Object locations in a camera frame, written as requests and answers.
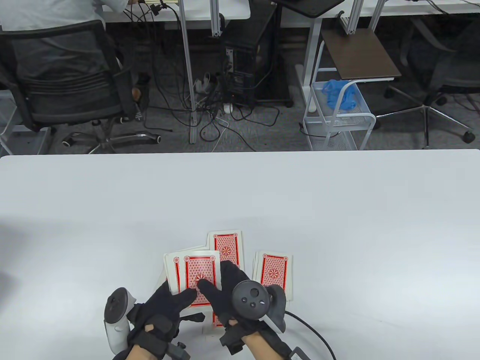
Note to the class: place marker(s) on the person's left hand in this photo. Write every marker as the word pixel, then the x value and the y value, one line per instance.
pixel 157 307

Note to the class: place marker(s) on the person's right hand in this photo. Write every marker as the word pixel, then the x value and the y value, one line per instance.
pixel 221 303

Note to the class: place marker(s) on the deck of red-backed playing cards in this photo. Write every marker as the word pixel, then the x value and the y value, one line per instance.
pixel 195 270

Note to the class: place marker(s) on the person's left forearm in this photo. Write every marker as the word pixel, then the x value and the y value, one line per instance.
pixel 140 354

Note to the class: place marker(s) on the person's right forearm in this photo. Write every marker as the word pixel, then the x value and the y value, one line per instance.
pixel 258 348

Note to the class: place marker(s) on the dark grey right controller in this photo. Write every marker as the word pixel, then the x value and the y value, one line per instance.
pixel 249 300

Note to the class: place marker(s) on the grey and white left controller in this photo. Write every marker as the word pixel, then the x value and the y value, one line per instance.
pixel 116 303

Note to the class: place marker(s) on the white plug adapter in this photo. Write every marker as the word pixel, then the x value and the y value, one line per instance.
pixel 228 108

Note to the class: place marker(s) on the black mesh office chair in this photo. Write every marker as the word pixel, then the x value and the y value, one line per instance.
pixel 75 108

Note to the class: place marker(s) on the white power strip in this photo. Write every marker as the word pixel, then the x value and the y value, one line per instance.
pixel 202 84

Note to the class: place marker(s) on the white metal rack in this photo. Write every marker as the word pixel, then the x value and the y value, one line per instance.
pixel 22 129

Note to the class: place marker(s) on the blue plastic bag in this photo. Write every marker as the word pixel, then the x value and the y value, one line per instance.
pixel 339 95

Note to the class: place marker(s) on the black computer tower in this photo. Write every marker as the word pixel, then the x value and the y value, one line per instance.
pixel 255 48

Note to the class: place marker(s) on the brown wooden board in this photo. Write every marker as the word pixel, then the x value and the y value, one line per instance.
pixel 356 56

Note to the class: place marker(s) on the white office desk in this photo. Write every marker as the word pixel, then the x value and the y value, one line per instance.
pixel 393 11
pixel 202 11

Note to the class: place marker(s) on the black tray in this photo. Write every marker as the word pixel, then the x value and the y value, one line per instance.
pixel 311 7

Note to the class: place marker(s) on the dark grey office chair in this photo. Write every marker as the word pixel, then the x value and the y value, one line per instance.
pixel 450 71

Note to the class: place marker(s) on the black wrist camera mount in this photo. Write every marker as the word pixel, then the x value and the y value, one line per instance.
pixel 230 341
pixel 178 350

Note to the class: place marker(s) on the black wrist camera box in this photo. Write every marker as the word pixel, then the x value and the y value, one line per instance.
pixel 298 354

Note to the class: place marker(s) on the long aluminium profile post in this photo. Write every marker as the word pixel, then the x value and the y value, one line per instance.
pixel 186 56

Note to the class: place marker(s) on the short aluminium profile post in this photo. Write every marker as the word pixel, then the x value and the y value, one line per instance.
pixel 376 15
pixel 354 18
pixel 215 18

